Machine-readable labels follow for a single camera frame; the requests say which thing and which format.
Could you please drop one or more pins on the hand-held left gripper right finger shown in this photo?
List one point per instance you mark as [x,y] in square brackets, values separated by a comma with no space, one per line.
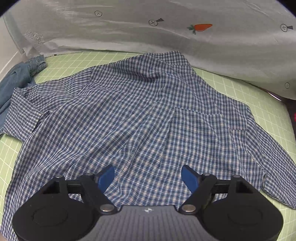
[190,178]

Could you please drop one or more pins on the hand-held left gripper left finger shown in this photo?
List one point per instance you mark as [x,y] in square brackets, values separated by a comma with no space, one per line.
[106,178]

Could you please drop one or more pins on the blue plaid shirt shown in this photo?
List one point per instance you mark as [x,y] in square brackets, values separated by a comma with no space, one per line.
[143,111]
[263,109]

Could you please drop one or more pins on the dark object with red light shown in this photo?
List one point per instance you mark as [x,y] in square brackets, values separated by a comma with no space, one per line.
[290,109]

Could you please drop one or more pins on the blue denim jeans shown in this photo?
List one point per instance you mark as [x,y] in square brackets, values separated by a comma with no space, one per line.
[16,78]

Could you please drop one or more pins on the grey carrot printed sheet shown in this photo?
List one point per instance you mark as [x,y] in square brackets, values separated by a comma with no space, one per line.
[161,34]

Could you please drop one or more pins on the white board panel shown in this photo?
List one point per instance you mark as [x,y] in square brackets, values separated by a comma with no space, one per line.
[8,67]

